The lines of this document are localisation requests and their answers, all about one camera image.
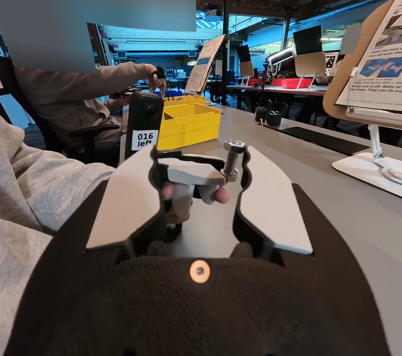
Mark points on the yellow plastic bin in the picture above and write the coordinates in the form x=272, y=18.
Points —
x=188, y=130
x=188, y=100

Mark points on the red plastic bin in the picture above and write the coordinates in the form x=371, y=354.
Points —
x=277, y=82
x=298, y=83

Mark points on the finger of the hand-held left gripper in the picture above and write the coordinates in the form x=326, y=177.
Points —
x=194, y=174
x=204, y=160

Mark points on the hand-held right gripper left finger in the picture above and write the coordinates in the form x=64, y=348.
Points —
x=125, y=205

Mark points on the person's left forearm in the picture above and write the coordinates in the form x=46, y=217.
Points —
x=47, y=180

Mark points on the black steel pillar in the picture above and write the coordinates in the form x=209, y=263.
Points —
x=226, y=17

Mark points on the wooden document stand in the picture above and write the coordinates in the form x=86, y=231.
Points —
x=247, y=68
x=311, y=64

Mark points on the cardboard instruction board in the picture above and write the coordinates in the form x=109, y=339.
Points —
x=193, y=91

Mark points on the black battery charger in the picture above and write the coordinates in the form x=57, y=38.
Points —
x=260, y=114
x=273, y=117

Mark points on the background work table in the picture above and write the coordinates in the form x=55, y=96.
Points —
x=282, y=92

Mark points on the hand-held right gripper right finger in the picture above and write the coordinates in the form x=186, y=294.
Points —
x=273, y=205

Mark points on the white document stand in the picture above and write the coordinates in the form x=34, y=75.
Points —
x=339, y=95

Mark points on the person's grey sweatshirt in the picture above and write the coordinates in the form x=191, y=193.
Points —
x=18, y=268

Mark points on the person's left hand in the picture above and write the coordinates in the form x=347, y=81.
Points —
x=223, y=196

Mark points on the blue plastic bin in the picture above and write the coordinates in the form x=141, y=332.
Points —
x=174, y=93

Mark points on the black white marker tag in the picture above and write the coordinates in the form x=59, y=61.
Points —
x=331, y=61

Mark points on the steel hex bolt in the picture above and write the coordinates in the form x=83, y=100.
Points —
x=231, y=161

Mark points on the white ceiling projector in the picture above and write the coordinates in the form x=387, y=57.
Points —
x=213, y=14

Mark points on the instruction sheet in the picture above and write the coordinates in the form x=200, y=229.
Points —
x=204, y=73
x=377, y=73

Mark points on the grey desk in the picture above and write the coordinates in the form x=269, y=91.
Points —
x=329, y=205

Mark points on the black desk lamp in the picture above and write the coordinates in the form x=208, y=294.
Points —
x=281, y=56

